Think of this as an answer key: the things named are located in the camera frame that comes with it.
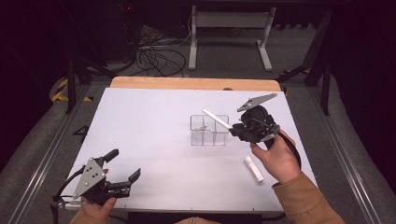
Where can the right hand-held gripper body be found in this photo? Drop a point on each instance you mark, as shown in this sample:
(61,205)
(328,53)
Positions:
(258,124)

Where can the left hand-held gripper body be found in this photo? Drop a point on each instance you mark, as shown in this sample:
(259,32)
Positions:
(88,179)

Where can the white pen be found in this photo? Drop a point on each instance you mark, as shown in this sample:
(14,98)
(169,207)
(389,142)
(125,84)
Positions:
(215,118)

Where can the clear plastic desk organizer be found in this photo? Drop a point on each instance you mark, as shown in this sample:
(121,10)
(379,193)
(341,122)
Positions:
(205,137)

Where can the person's left hand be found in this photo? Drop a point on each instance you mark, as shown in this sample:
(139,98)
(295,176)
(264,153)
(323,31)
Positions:
(98,210)

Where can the person's right hand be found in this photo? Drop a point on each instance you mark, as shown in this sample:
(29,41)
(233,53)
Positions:
(278,161)

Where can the white table mat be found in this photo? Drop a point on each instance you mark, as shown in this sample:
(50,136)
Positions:
(155,155)

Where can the short white tube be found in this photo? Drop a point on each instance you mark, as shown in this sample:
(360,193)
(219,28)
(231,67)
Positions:
(254,169)

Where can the wooden table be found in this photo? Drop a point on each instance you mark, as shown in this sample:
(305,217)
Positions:
(193,83)

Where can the yellow black hazard tape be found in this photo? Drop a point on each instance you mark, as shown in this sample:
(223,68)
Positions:
(60,91)

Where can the black metal stand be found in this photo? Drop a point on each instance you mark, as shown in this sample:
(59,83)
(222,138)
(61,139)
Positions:
(323,74)
(72,81)

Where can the white metal stand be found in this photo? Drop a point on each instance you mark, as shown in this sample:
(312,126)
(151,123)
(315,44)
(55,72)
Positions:
(230,19)

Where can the aluminium rail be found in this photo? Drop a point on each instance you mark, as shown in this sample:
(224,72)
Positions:
(345,155)
(46,158)

